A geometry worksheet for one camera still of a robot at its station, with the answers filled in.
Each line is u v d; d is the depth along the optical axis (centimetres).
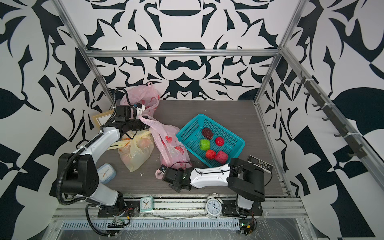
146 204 74
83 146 48
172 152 78
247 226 71
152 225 78
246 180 46
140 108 81
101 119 90
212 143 96
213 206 71
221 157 85
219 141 93
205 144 90
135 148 83
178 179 62
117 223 68
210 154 87
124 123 68
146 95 112
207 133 96
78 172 44
